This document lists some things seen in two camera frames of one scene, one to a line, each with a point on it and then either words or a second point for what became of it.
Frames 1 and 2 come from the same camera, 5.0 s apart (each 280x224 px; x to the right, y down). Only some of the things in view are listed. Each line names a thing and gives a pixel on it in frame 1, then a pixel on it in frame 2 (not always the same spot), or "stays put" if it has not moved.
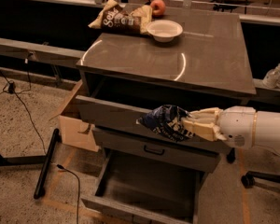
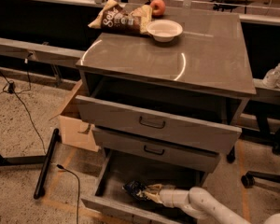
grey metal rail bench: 40,51 stays put
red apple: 158,7 stays put
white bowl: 164,30 stays put
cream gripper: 236,125 → 167,197
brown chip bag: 115,18 stays put
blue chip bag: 166,121 → 133,188
